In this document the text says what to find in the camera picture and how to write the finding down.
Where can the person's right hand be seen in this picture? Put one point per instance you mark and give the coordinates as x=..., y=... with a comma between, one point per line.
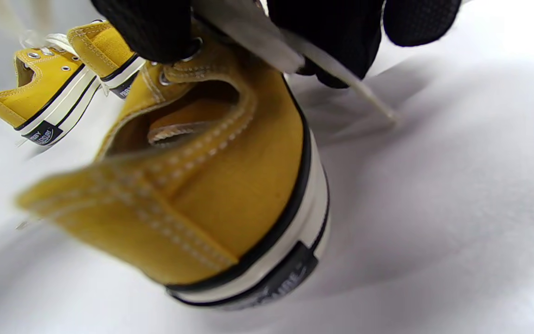
x=332, y=37

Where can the yellow canvas shoe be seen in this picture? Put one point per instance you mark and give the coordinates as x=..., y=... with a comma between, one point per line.
x=100, y=46
x=230, y=176
x=44, y=88

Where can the white shoe lace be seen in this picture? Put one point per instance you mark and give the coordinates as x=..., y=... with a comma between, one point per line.
x=248, y=32
x=58, y=41

